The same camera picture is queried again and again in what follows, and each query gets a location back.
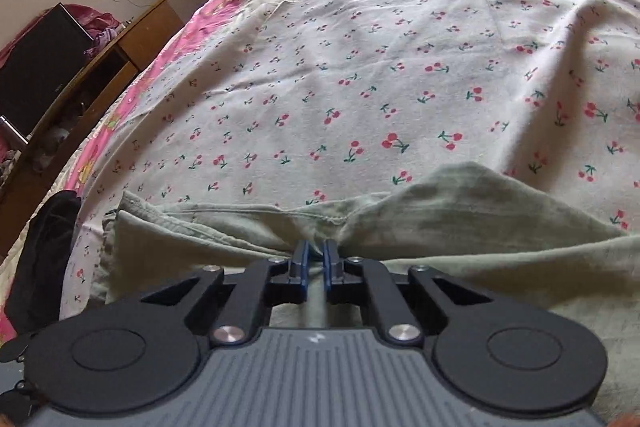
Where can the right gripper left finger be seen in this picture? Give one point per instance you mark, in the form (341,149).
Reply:
(247,298)

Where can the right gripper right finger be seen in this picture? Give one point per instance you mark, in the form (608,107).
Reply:
(368,285)

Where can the light green pants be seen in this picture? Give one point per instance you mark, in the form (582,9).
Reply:
(462,219)

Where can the cherry print bed sheet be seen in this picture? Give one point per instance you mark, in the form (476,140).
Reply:
(375,81)

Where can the black garment at bed edge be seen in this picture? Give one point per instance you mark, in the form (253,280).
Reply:
(36,292)

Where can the wooden side cabinet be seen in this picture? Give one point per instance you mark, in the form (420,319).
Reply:
(76,111)

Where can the black speaker box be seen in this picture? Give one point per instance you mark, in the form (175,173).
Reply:
(40,66)

